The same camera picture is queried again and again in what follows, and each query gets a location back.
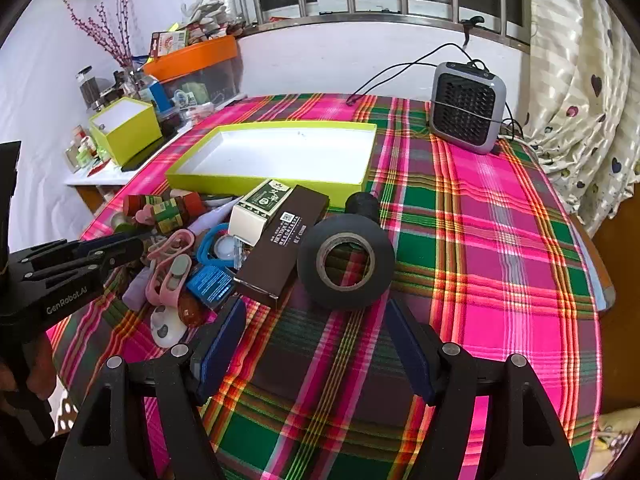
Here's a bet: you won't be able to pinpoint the plaid cloth covered desktop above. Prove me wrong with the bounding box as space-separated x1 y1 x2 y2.
52 92 613 480

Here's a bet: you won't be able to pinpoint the black tape roll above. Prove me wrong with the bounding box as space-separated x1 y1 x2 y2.
296 213 397 311

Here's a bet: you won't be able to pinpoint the glass jar with black lid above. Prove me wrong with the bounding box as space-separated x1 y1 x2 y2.
76 66 113 113

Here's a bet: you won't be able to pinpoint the white side table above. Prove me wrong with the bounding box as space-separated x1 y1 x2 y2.
62 92 246 216

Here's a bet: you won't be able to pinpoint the white gloves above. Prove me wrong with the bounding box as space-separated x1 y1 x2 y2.
181 0 236 26

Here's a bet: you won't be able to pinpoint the dark brown long box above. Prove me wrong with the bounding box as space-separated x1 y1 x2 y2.
234 184 331 311

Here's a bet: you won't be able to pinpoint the grey small heater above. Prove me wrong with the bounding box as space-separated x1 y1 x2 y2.
427 61 507 156

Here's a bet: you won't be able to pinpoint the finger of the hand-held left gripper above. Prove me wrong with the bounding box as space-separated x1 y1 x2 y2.
10 232 153 266
22 237 146 286

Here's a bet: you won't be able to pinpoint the round clear plastic container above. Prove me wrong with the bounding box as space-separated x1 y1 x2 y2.
156 105 183 136

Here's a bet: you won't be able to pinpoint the blue carton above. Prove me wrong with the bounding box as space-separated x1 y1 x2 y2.
142 77 168 111

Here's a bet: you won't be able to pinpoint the orange lidded clear storage bin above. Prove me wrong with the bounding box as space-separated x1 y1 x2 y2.
142 35 245 111

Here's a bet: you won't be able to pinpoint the black thread spool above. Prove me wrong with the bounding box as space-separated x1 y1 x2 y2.
345 191 381 221

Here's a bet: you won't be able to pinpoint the pink tube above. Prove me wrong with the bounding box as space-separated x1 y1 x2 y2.
192 205 246 236

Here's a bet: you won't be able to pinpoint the small blue box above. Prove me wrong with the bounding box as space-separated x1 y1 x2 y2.
186 264 236 311

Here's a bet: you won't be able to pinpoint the black cable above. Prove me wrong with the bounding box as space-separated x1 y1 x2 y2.
346 42 493 107

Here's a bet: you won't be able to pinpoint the black clamp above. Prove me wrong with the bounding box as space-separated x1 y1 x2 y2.
460 15 486 48

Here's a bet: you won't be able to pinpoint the pink flower branches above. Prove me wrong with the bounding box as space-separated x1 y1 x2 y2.
62 0 138 78

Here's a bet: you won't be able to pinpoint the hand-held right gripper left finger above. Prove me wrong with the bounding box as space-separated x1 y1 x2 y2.
55 296 248 480

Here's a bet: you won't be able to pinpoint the red and white package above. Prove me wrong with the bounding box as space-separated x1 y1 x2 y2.
150 30 190 58

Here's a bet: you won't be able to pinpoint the brown bottle yellow-green label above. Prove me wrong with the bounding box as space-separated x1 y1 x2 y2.
122 194 151 221
154 194 205 233

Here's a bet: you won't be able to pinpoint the shallow yellow-green box tray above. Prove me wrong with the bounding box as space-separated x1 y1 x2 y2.
165 121 378 208

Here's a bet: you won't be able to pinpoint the red-brown cylinder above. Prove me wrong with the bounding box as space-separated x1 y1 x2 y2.
179 290 206 328

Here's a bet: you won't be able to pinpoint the white plastic object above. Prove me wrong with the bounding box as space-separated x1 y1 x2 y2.
150 305 188 348

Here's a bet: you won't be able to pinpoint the heart print curtain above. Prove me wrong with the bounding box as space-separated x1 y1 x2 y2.
520 0 640 238

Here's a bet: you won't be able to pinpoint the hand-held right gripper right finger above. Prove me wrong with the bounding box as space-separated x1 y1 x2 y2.
384 299 581 480

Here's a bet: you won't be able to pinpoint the blue ring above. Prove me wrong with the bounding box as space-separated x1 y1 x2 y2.
196 225 236 266

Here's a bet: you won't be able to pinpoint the green and white small box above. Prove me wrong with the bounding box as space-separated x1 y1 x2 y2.
228 178 295 247

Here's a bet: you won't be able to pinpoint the purple small item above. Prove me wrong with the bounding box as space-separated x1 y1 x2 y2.
122 267 153 312

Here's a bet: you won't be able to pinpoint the tall yellow-green box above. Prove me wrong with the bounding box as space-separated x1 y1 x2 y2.
89 97 163 167

